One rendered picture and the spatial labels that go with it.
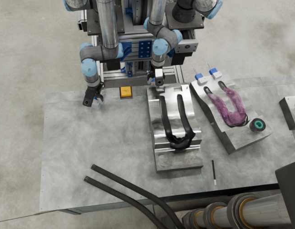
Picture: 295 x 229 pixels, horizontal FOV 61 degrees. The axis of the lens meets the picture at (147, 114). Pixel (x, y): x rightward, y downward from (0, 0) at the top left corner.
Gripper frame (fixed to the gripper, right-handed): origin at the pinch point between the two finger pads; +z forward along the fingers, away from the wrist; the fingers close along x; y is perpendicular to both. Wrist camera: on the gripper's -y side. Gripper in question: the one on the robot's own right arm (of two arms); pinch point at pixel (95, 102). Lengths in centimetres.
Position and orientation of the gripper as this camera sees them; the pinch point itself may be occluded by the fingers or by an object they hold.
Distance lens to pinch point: 154.6
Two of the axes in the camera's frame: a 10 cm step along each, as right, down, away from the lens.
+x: -9.4, -3.4, 1.0
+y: 3.4, -8.4, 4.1
